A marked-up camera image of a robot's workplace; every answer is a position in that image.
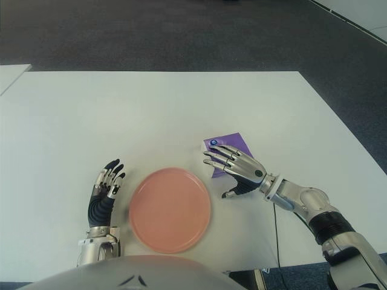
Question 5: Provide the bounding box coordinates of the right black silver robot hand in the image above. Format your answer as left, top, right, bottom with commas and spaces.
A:
203, 144, 270, 199

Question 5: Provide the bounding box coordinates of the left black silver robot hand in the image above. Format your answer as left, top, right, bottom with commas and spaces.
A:
87, 158, 126, 227

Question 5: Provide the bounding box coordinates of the purple tissue paper pack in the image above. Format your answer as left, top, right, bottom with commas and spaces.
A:
201, 132, 255, 179

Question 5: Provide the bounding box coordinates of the pink round plate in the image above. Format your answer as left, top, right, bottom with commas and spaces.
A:
128, 167, 212, 254

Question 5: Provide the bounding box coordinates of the grey robot torso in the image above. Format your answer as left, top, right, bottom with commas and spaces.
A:
18, 254, 230, 290

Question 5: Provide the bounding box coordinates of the white neighbouring table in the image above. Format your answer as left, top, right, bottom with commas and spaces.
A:
0, 63, 33, 97

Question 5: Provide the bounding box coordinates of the white panel with dark edge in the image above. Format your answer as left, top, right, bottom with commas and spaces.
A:
308, 0, 387, 46

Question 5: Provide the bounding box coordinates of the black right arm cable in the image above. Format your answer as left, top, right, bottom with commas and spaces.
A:
272, 202, 282, 268

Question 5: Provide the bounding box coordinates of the black base with tan strap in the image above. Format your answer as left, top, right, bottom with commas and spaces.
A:
229, 267, 270, 290

